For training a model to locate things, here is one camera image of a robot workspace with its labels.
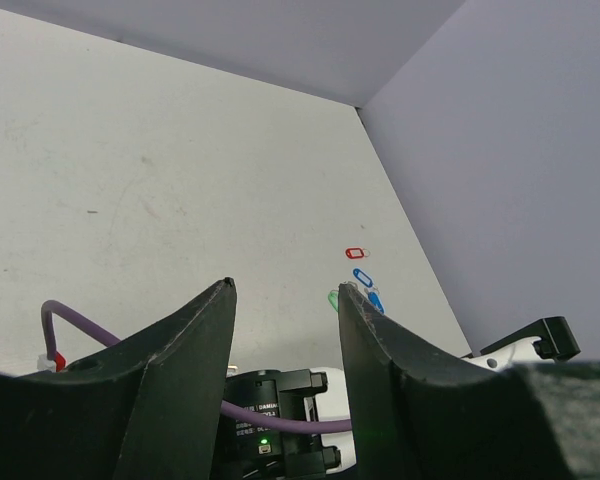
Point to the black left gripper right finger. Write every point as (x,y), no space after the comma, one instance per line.
(418,412)

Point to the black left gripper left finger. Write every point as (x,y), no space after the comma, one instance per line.
(145,408)

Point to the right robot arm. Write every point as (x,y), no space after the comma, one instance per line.
(547,339)

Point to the blue tag key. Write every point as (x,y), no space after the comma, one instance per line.
(374,298)

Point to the red key tag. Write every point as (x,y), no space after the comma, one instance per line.
(355,253)

